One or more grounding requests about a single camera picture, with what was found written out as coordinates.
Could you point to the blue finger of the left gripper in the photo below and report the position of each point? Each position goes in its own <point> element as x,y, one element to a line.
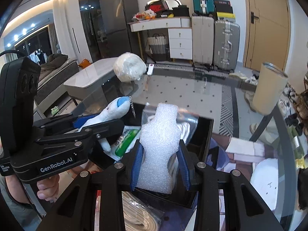
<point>98,131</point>
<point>84,121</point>

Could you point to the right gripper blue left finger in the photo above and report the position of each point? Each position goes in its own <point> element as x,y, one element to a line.
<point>136,167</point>

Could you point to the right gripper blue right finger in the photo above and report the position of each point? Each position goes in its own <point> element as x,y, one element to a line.
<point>186,167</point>

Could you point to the black cardboard box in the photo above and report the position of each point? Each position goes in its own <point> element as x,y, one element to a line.
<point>197,142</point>

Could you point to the green white medicine sachet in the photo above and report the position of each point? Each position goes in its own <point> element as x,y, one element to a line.
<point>125,142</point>

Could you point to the white foam piece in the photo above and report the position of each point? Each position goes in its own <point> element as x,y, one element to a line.
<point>160,139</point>

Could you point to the white plush doll keychain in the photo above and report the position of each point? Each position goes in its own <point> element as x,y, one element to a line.
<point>116,109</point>

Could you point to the person's left hand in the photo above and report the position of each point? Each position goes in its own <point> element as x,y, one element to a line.
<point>48,188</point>

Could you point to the white marble coffee table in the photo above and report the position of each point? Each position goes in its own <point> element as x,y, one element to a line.
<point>85,82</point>

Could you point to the anime print table mat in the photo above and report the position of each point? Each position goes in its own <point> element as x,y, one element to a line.
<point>75,209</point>

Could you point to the grey sofa bed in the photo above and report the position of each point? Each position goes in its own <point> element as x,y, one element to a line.
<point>51,80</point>

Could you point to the white wrapped bundle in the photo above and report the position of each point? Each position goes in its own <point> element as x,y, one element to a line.
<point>129,67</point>

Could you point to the woven laundry basket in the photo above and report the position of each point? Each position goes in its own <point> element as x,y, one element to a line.
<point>158,47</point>

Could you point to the cream cylindrical trash bin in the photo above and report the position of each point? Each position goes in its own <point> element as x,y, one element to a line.
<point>271,83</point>

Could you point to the dark grey refrigerator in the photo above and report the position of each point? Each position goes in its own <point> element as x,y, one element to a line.
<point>117,16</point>

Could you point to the white drawer desk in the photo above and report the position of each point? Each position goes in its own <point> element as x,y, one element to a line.
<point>179,34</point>

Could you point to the silver suitcase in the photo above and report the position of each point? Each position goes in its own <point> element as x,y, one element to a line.
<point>226,45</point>

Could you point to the beige suitcase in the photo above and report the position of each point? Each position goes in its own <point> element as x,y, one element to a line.
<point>202,39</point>

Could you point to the black tall cabinet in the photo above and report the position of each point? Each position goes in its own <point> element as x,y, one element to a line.
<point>94,29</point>

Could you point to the red black shoe box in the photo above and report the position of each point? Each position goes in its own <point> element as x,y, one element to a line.
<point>157,7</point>

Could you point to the stacked black yellow boxes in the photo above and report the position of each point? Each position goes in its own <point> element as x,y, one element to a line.
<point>224,10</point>

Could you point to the wooden door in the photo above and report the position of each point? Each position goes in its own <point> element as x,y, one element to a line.
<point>268,30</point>

